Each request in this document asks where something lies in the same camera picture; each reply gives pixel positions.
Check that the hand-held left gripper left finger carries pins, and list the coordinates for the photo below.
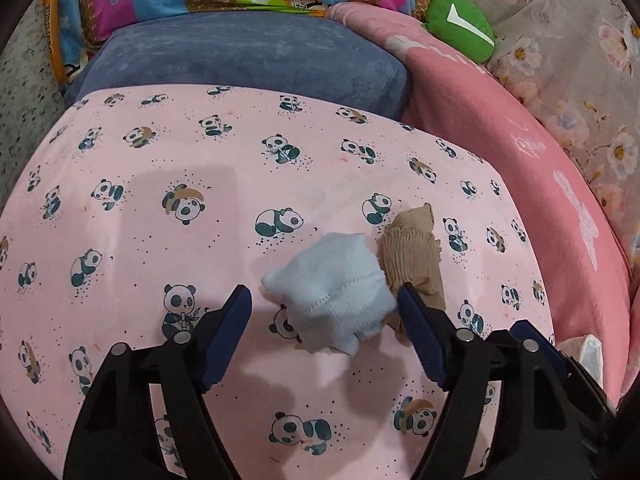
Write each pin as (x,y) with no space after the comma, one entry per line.
(227,330)

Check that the green plush toy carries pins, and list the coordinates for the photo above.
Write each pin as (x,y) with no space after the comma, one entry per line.
(460,35)

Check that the light blue sock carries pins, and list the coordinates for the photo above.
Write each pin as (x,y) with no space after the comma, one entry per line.
(335,290)

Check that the white plastic bag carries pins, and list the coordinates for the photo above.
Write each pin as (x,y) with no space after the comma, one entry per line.
(585,352)

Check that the blue-grey cushion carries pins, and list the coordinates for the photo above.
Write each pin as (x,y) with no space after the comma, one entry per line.
(250,55)

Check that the pink blanket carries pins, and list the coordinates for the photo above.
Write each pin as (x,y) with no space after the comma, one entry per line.
(525,125)

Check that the grey floral quilt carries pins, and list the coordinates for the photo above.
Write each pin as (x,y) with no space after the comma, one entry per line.
(575,35)

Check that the tan sock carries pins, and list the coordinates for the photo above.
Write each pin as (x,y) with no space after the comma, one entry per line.
(410,255)

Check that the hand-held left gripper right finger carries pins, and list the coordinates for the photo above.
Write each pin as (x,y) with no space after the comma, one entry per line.
(420,330)

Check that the pink panda print sheet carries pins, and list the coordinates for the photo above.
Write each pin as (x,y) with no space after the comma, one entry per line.
(150,240)

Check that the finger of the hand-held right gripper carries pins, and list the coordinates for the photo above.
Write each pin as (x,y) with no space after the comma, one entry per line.
(550,355)

